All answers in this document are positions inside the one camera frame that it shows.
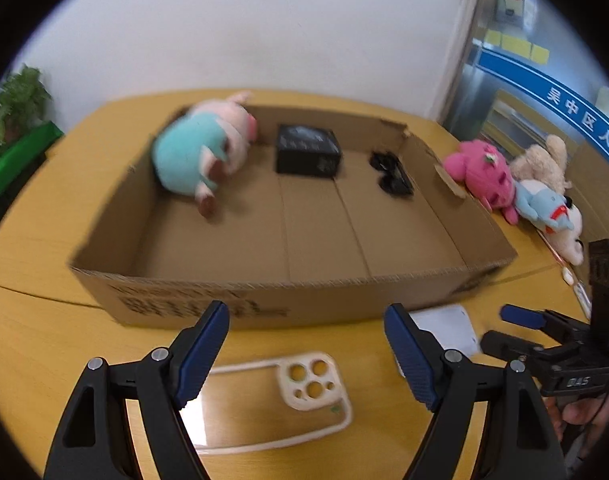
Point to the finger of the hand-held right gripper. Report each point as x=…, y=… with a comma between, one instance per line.
x=509, y=345
x=522, y=316

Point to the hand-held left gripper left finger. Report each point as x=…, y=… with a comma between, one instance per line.
x=202, y=355

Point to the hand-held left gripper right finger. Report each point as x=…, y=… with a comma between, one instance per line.
x=409, y=355

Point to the white box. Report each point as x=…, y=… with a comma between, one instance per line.
x=449, y=330

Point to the clear white phone case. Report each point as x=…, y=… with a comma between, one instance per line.
x=304, y=375

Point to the large cardboard box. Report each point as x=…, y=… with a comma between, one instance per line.
x=309, y=230

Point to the wooden desktop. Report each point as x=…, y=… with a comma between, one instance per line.
x=59, y=350

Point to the person's right hand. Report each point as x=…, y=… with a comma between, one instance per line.
x=579, y=412

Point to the small white plastic item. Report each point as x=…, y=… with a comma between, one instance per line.
x=567, y=275

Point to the white plush toy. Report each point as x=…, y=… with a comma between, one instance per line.
x=572, y=240

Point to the blue plush toy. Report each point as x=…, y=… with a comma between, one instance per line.
x=539, y=200

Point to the pink plush toy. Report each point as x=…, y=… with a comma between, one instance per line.
x=479, y=170

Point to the beige plush toy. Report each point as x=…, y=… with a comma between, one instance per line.
x=544, y=165

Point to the small black gadget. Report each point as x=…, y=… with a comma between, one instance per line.
x=392, y=175

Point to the pink pig plush teal shirt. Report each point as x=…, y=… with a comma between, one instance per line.
x=189, y=150

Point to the glass door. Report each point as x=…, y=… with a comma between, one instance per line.
x=484, y=100

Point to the black rectangular box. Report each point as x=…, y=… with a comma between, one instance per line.
x=307, y=152

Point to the blue banner strip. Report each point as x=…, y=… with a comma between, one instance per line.
x=534, y=85

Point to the yellow sticky note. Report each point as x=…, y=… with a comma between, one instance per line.
x=540, y=53
x=515, y=46
x=493, y=38

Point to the large potted green plant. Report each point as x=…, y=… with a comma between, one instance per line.
x=14, y=105

